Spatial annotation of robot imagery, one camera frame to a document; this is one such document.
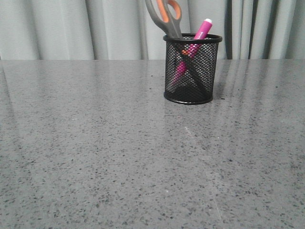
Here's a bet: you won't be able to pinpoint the grey curtain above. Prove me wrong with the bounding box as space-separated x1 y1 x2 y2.
0 0 305 60

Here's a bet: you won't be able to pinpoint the black mesh pen holder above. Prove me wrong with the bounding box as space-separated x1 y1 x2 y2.
163 33 222 104

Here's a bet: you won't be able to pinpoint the grey orange scissors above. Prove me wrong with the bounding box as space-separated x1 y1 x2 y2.
144 0 213 96

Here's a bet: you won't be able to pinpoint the pink pen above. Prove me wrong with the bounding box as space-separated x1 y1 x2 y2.
167 18 213 93

